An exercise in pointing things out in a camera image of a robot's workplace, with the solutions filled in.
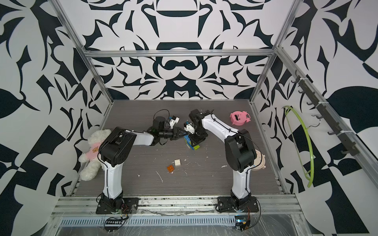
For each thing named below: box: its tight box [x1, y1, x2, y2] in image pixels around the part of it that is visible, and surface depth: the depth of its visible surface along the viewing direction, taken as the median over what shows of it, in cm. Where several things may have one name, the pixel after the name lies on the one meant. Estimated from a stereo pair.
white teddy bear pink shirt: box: [78, 128, 112, 181], surface depth 86 cm
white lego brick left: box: [174, 158, 181, 167], surface depth 89 cm
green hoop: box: [282, 106, 315, 188], surface depth 69 cm
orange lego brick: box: [166, 165, 175, 173], surface depth 87 cm
